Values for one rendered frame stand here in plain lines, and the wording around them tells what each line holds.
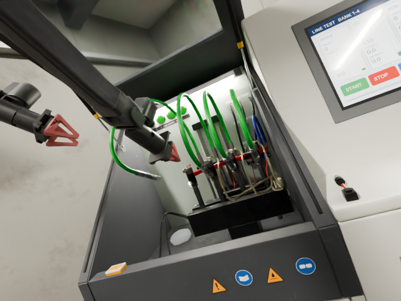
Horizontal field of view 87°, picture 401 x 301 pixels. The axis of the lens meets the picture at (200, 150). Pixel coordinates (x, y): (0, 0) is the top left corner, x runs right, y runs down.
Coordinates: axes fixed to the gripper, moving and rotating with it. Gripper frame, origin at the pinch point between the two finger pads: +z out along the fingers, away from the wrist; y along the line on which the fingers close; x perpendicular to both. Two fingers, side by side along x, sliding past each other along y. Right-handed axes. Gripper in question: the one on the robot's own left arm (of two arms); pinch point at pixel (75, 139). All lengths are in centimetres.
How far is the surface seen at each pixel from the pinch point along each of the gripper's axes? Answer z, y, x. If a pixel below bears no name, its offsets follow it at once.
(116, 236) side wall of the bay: 24.0, 19.3, 20.0
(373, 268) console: 65, -41, 21
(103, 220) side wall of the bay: 17.7, 16.3, 16.6
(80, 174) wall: -14, 215, -59
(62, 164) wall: -35, 208, -60
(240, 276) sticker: 48, -21, 26
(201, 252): 39.5, -16.1, 22.7
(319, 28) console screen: 50, -49, -43
